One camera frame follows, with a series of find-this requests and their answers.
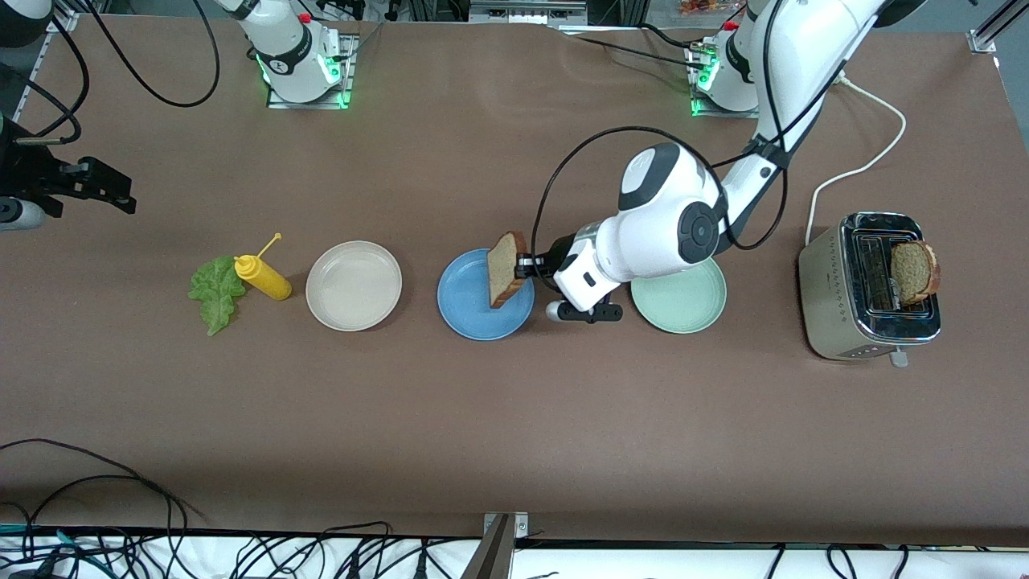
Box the black arm base cable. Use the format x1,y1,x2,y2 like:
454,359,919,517
563,24,708,69

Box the green lettuce leaf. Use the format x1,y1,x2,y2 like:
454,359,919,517
188,256,248,337

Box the blue round plate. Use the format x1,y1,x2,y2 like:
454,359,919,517
437,248,535,341

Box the tangled black floor cables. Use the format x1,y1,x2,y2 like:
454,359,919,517
0,515,1029,579

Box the light green round plate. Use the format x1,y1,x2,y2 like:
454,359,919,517
630,257,728,335

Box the metal table edge bracket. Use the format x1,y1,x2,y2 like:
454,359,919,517
462,512,529,579

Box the black looped table cable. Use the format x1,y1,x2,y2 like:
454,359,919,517
0,438,206,532

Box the aluminium frame rail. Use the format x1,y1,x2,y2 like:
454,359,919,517
469,0,588,25

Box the yellow mustard squeeze bottle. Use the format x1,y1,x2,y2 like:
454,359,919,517
234,233,293,302

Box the aluminium corner bracket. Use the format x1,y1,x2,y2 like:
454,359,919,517
969,0,1010,53
44,0,81,33

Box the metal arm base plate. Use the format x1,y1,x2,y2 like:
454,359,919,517
265,32,359,109
690,40,760,119

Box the white toaster power cord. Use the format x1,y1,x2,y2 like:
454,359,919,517
805,72,908,246

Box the beige round plate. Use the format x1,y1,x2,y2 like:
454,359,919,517
305,240,403,332

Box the brown bread slice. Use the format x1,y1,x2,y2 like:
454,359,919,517
891,241,941,305
487,232,529,310

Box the silver two-slot toaster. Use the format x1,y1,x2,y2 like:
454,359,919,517
798,211,943,369

